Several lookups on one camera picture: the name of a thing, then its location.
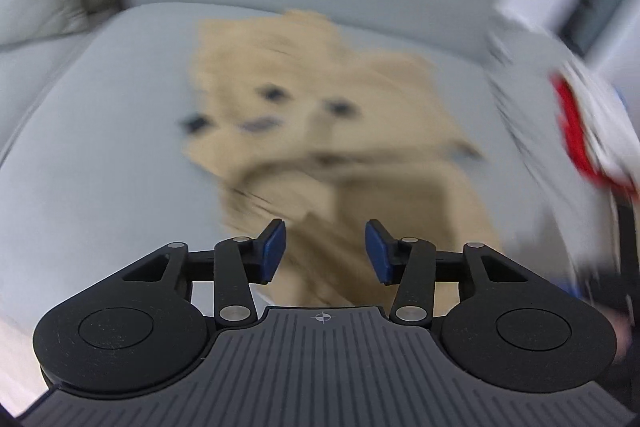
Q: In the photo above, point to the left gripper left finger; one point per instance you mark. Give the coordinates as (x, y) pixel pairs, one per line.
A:
(160, 285)

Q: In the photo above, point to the khaki tan trousers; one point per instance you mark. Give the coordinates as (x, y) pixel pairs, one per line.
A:
(296, 125)

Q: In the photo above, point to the grey fabric sofa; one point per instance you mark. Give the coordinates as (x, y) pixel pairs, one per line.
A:
(95, 176)

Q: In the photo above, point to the red and white clothing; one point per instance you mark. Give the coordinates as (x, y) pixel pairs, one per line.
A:
(597, 132)

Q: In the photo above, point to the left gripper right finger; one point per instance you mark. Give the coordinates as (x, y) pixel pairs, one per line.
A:
(415, 266)

